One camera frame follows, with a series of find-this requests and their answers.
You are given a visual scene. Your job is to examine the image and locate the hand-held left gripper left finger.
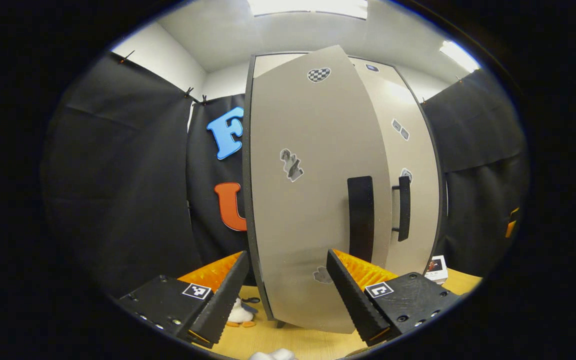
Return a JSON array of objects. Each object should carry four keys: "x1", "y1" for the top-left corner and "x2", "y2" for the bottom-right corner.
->
[{"x1": 115, "y1": 250, "x2": 250, "y2": 349}]

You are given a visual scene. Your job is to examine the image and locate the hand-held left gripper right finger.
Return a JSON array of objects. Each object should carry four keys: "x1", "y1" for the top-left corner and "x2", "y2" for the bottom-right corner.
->
[{"x1": 325, "y1": 248, "x2": 464, "y2": 347}]

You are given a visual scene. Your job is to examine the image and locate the grey cabinet door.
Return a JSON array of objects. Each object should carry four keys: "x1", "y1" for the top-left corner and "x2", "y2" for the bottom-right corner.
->
[
  {"x1": 249, "y1": 45, "x2": 394, "y2": 335},
  {"x1": 353, "y1": 57, "x2": 441, "y2": 277}
]

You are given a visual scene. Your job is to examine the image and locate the grey cabinet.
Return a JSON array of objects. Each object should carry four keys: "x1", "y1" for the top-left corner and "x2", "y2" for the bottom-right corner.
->
[{"x1": 242, "y1": 51, "x2": 443, "y2": 330}]

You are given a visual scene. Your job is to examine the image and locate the white plush toy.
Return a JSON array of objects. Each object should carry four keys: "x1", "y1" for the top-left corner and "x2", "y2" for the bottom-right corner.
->
[{"x1": 225, "y1": 297, "x2": 260, "y2": 328}]

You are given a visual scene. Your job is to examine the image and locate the white box with photo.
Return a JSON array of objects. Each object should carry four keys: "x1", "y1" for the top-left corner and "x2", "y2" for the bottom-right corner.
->
[{"x1": 424, "y1": 255, "x2": 449, "y2": 286}]

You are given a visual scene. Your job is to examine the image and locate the black backdrop cloth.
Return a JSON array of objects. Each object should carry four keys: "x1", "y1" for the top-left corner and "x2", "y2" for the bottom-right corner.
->
[{"x1": 40, "y1": 50, "x2": 531, "y2": 301}]

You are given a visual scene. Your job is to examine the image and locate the ceiling light panel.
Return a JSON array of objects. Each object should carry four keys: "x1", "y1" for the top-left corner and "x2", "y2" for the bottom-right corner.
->
[
  {"x1": 248, "y1": 0, "x2": 369, "y2": 20},
  {"x1": 439, "y1": 40, "x2": 481, "y2": 73}
]

